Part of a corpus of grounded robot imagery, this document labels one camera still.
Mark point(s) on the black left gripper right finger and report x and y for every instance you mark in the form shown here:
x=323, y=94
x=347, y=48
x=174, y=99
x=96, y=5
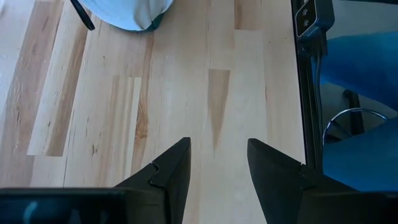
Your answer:
x=295, y=199

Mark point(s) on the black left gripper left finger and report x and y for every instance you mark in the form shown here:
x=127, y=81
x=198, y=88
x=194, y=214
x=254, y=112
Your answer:
x=124, y=205

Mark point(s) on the beige green-trimmed gardening bag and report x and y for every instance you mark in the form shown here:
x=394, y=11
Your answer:
x=130, y=14

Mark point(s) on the blue office chair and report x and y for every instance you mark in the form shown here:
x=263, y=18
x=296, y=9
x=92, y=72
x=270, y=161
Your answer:
x=367, y=68

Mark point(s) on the black table-level camera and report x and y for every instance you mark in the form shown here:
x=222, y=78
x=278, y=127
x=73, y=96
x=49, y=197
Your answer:
x=306, y=18

